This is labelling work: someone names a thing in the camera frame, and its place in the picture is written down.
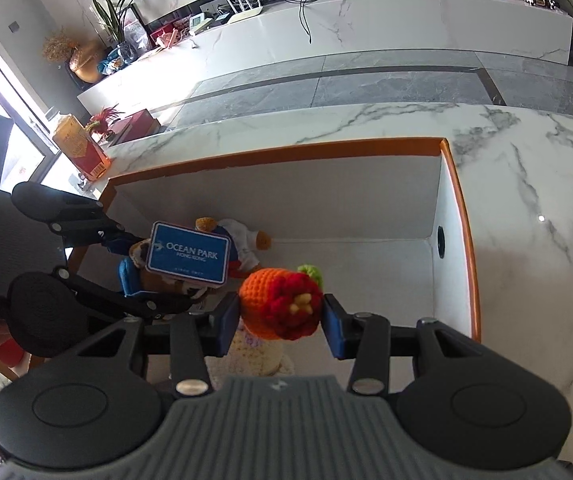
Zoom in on small white display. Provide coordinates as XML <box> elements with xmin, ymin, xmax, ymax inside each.
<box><xmin>189</xmin><ymin>12</ymin><xmax>216</xmax><ymax>36</ymax></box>

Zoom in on red artificial flower plant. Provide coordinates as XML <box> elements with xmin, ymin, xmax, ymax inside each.
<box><xmin>85</xmin><ymin>104</ymin><xmax>123</xmax><ymax>142</ymax></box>

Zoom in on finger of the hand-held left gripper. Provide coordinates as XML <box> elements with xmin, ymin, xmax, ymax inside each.
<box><xmin>54</xmin><ymin>257</ymin><xmax>207</xmax><ymax>320</ymax></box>
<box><xmin>49</xmin><ymin>200</ymin><xmax>140</xmax><ymax>257</ymax></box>

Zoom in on white marble tv cabinet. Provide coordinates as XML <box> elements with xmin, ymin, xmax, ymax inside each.
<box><xmin>76</xmin><ymin>0</ymin><xmax>573</xmax><ymax>111</ymax></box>

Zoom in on dark red flat box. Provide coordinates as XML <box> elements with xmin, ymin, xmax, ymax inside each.
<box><xmin>115</xmin><ymin>109</ymin><xmax>161</xmax><ymax>145</ymax></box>

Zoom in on orange gift box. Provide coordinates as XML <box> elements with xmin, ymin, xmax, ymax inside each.
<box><xmin>50</xmin><ymin>114</ymin><xmax>113</xmax><ymax>182</ymax></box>

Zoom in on sliding glass door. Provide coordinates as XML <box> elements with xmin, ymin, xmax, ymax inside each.
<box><xmin>0</xmin><ymin>7</ymin><xmax>70</xmax><ymax>191</ymax></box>

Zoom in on white router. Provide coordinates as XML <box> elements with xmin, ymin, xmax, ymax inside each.
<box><xmin>223</xmin><ymin>0</ymin><xmax>266</xmax><ymax>24</ymax></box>

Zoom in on white crochet toy purple bow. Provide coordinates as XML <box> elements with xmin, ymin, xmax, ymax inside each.
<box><xmin>235</xmin><ymin>321</ymin><xmax>295</xmax><ymax>377</ymax></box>

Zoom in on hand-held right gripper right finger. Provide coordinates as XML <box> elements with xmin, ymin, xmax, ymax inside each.
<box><xmin>321</xmin><ymin>294</ymin><xmax>482</xmax><ymax>396</ymax></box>

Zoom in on blue snack packets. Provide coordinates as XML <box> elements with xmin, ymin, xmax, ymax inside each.
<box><xmin>98</xmin><ymin>46</ymin><xmax>138</xmax><ymax>77</ymax></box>

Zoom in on black cable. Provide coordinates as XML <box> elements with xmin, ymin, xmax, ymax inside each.
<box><xmin>297</xmin><ymin>0</ymin><xmax>338</xmax><ymax>44</ymax></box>

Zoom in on blue rectangular card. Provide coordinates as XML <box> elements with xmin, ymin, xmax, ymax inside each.
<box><xmin>145</xmin><ymin>221</ymin><xmax>231</xmax><ymax>286</ymax></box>

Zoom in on brown and white plush toy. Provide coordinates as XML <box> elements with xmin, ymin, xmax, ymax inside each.
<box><xmin>119</xmin><ymin>216</ymin><xmax>273</xmax><ymax>307</ymax></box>

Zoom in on white storage box orange rim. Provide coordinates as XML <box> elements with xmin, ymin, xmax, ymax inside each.
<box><xmin>0</xmin><ymin>137</ymin><xmax>482</xmax><ymax>383</ymax></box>

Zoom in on green leafy houseplant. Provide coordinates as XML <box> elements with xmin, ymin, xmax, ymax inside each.
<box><xmin>91</xmin><ymin>0</ymin><xmax>141</xmax><ymax>52</ymax></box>

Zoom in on orange crochet fruit toy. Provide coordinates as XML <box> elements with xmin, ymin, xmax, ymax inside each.
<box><xmin>239</xmin><ymin>262</ymin><xmax>324</xmax><ymax>343</ymax></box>

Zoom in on dried flower bunch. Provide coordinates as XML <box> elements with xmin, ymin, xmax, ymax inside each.
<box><xmin>41</xmin><ymin>29</ymin><xmax>76</xmax><ymax>65</ymax></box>

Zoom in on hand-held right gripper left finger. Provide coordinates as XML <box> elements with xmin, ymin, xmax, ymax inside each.
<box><xmin>76</xmin><ymin>292</ymin><xmax>242</xmax><ymax>397</ymax></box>

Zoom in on golden vase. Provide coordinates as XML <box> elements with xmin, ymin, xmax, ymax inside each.
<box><xmin>69</xmin><ymin>42</ymin><xmax>108</xmax><ymax>84</ymax></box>

